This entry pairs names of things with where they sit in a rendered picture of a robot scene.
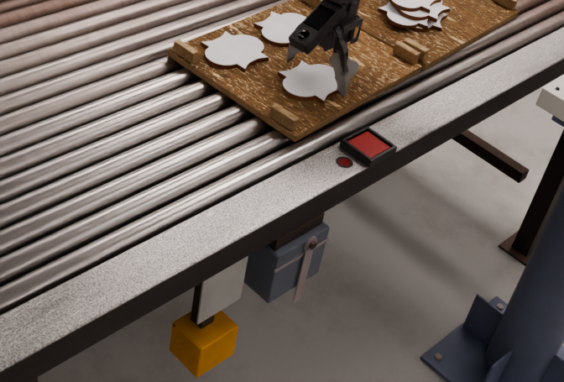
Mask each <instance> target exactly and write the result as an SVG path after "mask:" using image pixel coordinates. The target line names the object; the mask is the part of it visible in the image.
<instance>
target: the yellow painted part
mask: <svg viewBox="0 0 564 382"><path fill-rule="evenodd" d="M201 284H202V283H200V284H199V285H197V286H195V290H194V297H193V303H192V310H191V311H190V312H189V313H187V314H185V315H184V316H182V317H181V318H179V319H177V320H175V321H174V322H173V323H172V329H171V336H170V351H171V352H172V353H173V354H174V355H175V356H176V357H177V358H178V359H179V360H180V361H181V362H182V363H183V364H184V365H185V366H186V367H187V368H188V370H189V371H190V372H191V373H192V374H193V375H194V376H195V377H197V378H198V377H200V376H201V375H203V374H204V373H205V372H207V371H208V370H210V369H212V368H213V367H215V366H216V365H218V364H219V363H221V362H222V361H223V360H225V359H226V358H229V357H230V356H232V355H233V353H234V348H235V343H236V339H237V334H238V325H237V324H236V323H235V322H234V321H232V320H231V319H230V318H229V317H228V316H227V315H226V314H225V313H224V312H223V311H219V312H218V313H216V314H215V315H213V316H211V317H209V318H207V319H206V320H205V321H203V322H201V323H200V324H198V325H197V324H196V320H197V314H198V308H199V302H200V296H201Z"/></svg>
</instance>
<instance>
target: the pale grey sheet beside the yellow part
mask: <svg viewBox="0 0 564 382"><path fill-rule="evenodd" d="M247 262H248V256H247V257H246V258H244V259H241V260H240V261H238V262H237V263H235V264H233V265H231V266H230V267H228V268H226V269H225V270H223V271H221V272H219V273H218V274H216V275H213V276H212V277H211V278H209V279H207V280H205V281H203V282H202V284H201V296H200V302H199V308H198V314H197V320H196V324H197V325H198V324H200V323H201V322H203V321H205V320H206V319H207V318H209V317H211V316H213V315H215V314H216V313H218V312H219V311H221V310H222V309H224V308H226V307H227V306H230V305H231V304H232V303H233V302H235V301H237V300H239V299H241V294H242V289H243V282H244V276H245V272H246V267H247Z"/></svg>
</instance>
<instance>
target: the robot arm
mask: <svg viewBox="0 0 564 382"><path fill-rule="evenodd" d="M359 3H360V0H322V1H321V2H320V3H319V4H318V5H317V6H316V8H315V9H314V10H313V11H312V12H311V13H310V14H309V15H308V16H307V17H306V18H305V20H304V21H303V22H302V23H301V24H299V25H298V26H297V27H296V29H295V31H294V32H293V33H292V34H291V35H290V36H289V42H290V45H289V48H288V52H287V57H286V61H287V62H290V61H291V60H293V59H294V58H295V55H296V53H299V52H301V51H302V52H304V53H306V54H310V53H311V52H312V51H313V50H314V48H315V47H316V46H317V45H319V46H321V47H322V48H323V50H324V51H325V52H326V51H328V50H331V49H332V48H333V53H334V54H333V55H332V57H331V58H330V63H331V66H332V68H333V70H334V72H335V80H336V82H337V90H338V92H339V93H340V94H341V96H342V97H345V96H346V95H347V90H348V84H349V80H350V79H351V78H352V77H353V76H354V75H355V74H356V73H357V72H358V63H357V62H356V61H355V60H350V59H349V57H348V47H347V42H349V41H350V44H353V43H355V42H358V37H359V34H360V30H361V27H362V23H363V18H362V17H360V16H358V15H357V12H358V6H359ZM357 26H359V28H358V34H357V36H356V37H354V38H353V36H354V33H355V29H356V27H357Z"/></svg>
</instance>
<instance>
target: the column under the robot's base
mask: <svg viewBox="0 0 564 382"><path fill-rule="evenodd" d="M563 342H564V186H563V187H562V189H561V192H560V195H559V197H558V198H557V200H556V203H555V205H554V207H553V209H552V211H551V214H550V216H549V217H548V219H547V222H546V225H545V226H544V228H543V230H542V232H541V235H540V237H539V239H538V241H537V243H536V245H535V248H534V250H533V252H532V254H531V256H530V258H529V261H528V263H527V265H526V266H525V269H524V271H523V273H522V275H521V277H520V280H519V282H518V284H517V286H516V288H515V290H514V293H513V295H512V296H511V298H510V300H509V304H507V303H506V302H504V301H503V300H501V299H500V298H499V297H497V296H496V297H494V298H493V299H492V300H491V301H490V302H488V301H486V300H485V299H484V298H482V297H481V296H480V295H479V294H476V297H475V299H474V301H473V304H472V306H471V309H470V311H469V313H468V315H467V318H466V321H465V322H464V323H462V324H461V325H460V326H459V327H457V328H456V329H455V330H453V331H452V332H450V333H449V334H448V335H447V336H445V337H444V338H443V339H442V340H441V341H440V342H439V343H437V344H436V345H435V346H433V347H432V348H431V349H429V350H428V351H427V352H426V353H424V354H423V355H422V356H420V359H421V360H422V361H423V362H424V363H425V364H427V365H428V366H429V367H430V368H432V369H433V370H434V371H435V372H437V373H438V374H439V375H440V376H441V377H442V378H443V379H444V380H445V381H447V382H564V346H562V344H563Z"/></svg>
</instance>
